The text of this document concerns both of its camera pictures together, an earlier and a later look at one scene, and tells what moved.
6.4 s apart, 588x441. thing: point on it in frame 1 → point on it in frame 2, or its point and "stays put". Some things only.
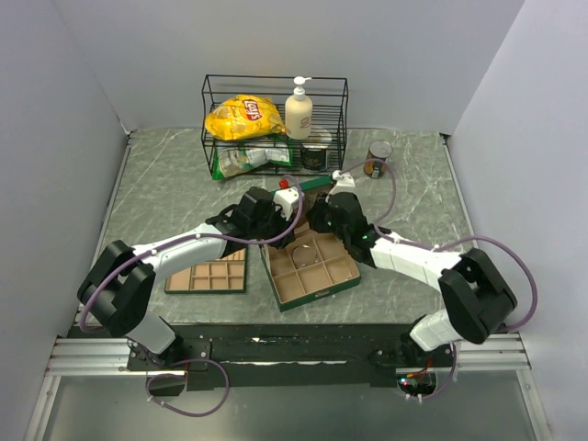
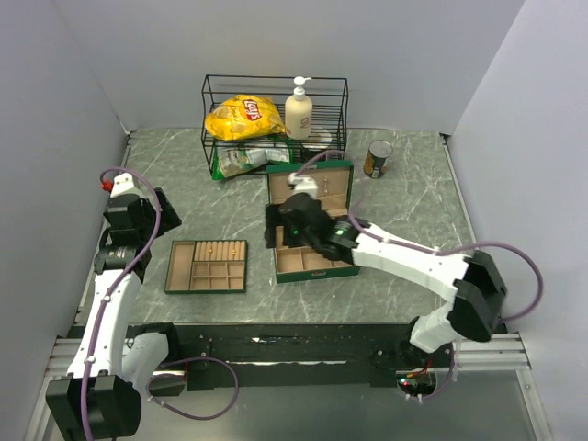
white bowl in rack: (319, 139) stays put
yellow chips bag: (244, 116) stays put
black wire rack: (274, 127) stays put
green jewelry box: (310, 266) → (332, 183)
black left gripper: (285, 225) → (169, 220)
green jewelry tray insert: (226, 275) stays put
